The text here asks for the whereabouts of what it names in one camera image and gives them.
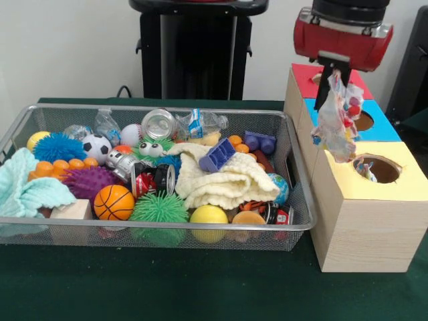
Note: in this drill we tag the small soccer ball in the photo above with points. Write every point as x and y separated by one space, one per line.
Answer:
97 145

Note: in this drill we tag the mint green cloth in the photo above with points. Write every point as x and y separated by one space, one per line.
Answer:
20 187

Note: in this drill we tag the purple spiky ball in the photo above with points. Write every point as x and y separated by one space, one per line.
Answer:
88 180

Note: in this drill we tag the pale printed cloth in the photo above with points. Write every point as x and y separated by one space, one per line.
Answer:
334 127

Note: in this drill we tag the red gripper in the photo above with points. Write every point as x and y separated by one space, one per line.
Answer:
341 43

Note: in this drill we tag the smooth yellow ball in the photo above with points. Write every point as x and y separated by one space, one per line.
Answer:
209 215

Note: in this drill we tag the blue globe ball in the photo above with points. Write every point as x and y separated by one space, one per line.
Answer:
282 189

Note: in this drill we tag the green spiky rubber ball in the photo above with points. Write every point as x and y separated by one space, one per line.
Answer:
158 209

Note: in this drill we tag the orange toy basketball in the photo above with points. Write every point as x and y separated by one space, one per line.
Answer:
114 202

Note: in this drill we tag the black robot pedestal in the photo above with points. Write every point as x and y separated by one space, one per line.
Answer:
197 53

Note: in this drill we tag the purple toy block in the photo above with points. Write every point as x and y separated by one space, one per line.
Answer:
217 155

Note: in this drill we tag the silver mesh bin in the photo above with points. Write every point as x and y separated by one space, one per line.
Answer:
100 239

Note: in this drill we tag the dark green tablecloth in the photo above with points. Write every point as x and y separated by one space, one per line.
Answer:
200 287
418 122

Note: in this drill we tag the small colourful dotted cloth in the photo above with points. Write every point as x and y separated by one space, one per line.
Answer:
366 168

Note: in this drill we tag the cream knitted cloth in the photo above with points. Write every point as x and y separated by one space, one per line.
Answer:
217 187

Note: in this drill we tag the blue spiky rubber ball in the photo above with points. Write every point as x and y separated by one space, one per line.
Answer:
58 147

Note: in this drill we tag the wooden box with three holes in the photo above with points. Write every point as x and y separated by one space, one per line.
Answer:
368 234

